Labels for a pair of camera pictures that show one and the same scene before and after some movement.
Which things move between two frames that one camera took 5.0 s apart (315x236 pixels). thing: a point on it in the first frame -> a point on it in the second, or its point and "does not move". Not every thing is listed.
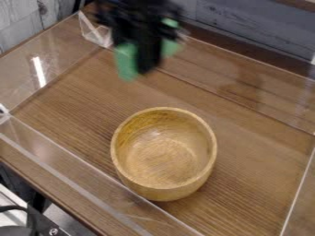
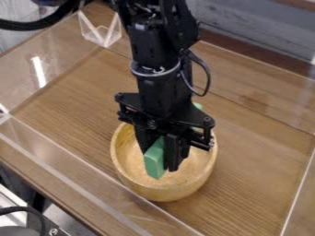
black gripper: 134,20 -> 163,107
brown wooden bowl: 164,148 does not move
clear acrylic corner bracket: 99,34 does not move
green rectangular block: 127,53 -> 154,154
